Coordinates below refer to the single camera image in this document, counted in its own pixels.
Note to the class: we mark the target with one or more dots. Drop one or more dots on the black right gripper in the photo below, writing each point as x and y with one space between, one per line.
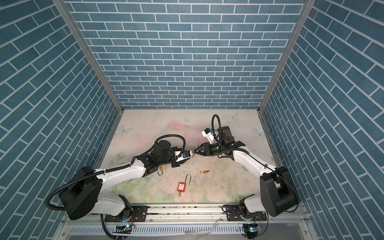
206 146

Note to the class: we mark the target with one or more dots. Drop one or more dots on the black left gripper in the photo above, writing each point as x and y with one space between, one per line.
176 164

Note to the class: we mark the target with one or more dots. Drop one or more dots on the red safety padlock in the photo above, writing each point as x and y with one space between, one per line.
182 185

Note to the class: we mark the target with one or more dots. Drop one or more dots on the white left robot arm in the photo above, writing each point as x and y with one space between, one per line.
85 196

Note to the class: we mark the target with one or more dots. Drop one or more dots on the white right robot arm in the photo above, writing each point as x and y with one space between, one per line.
277 191

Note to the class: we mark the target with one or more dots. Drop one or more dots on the brass padlock with key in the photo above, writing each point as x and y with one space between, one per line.
161 170

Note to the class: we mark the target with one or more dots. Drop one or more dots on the small brass padlock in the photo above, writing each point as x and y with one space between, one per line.
205 172

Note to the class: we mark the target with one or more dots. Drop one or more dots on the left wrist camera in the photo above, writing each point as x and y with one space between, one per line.
180 152

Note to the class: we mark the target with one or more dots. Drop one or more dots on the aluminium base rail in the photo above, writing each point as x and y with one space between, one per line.
193 221

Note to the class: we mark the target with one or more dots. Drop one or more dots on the aluminium right corner post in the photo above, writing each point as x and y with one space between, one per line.
304 14

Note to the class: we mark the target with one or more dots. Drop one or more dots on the aluminium corner post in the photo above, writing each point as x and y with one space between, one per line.
304 14
81 41

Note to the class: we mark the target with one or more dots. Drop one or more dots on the aluminium left corner post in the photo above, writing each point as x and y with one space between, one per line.
81 41

